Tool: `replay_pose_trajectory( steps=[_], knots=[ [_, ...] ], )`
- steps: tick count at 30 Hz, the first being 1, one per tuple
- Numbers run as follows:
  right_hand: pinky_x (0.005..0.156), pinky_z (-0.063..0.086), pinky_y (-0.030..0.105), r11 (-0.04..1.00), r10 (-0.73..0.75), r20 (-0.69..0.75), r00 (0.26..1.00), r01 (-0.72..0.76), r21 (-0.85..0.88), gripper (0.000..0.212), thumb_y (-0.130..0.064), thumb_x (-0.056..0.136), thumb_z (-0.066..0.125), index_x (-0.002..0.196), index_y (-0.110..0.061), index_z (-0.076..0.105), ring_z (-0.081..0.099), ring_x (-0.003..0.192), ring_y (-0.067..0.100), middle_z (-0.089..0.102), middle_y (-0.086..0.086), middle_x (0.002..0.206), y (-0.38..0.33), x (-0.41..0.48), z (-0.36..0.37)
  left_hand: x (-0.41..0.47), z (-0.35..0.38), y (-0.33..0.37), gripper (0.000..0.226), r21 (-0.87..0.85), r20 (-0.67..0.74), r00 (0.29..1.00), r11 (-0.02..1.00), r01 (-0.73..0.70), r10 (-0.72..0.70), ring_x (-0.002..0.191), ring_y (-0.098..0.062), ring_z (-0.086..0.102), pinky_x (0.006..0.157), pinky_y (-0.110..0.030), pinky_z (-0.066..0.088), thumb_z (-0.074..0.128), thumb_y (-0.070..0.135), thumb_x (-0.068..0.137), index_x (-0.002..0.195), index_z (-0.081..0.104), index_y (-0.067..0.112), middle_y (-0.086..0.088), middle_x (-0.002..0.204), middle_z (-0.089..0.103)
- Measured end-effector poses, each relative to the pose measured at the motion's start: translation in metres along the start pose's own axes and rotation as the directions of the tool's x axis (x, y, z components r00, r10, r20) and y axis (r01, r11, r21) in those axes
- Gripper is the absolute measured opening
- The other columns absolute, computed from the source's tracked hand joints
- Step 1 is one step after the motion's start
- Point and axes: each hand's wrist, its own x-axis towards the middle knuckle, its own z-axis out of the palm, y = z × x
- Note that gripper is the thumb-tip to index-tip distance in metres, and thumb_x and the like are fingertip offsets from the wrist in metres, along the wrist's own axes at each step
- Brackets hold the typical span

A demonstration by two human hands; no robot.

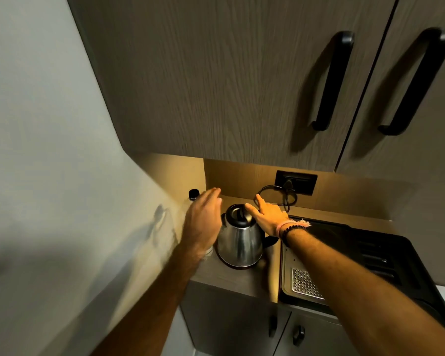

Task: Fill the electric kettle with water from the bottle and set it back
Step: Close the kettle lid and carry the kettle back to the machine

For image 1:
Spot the person's left hand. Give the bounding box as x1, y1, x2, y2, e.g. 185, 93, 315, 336
181, 187, 223, 257

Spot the person's right hand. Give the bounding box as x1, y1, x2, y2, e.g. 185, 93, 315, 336
244, 194, 291, 238

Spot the person's right forearm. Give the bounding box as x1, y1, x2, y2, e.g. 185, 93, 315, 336
282, 228, 445, 356

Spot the person's left forearm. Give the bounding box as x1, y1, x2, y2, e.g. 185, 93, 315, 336
91, 242, 210, 356

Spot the clear bottle with black cap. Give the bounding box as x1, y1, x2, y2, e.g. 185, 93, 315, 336
182, 189, 214, 261

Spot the stainless steel electric kettle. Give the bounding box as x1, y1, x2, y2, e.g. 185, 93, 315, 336
217, 203, 281, 270

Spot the perforated steel sink tray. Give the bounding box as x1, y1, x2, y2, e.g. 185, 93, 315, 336
281, 240, 331, 307

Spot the grey base cabinet door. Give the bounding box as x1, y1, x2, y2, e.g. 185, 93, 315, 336
274, 304, 360, 356
179, 281, 292, 356

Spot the black power cable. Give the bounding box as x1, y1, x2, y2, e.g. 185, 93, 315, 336
254, 179, 299, 214

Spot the pink string bracelet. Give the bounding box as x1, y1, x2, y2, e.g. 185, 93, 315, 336
276, 218, 312, 238

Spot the black beaded bracelet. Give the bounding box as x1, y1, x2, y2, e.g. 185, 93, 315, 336
281, 224, 309, 246

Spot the black wall power outlet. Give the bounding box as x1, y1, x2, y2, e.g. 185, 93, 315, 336
274, 170, 318, 196

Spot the wide wooden wall cabinet door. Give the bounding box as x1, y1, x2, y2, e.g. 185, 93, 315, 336
66, 0, 398, 173

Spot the black cabinet bar handle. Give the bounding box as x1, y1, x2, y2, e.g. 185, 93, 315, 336
378, 28, 445, 137
310, 31, 355, 132

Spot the narrow wooden wall cabinet door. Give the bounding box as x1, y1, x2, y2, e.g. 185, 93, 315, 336
335, 0, 445, 184

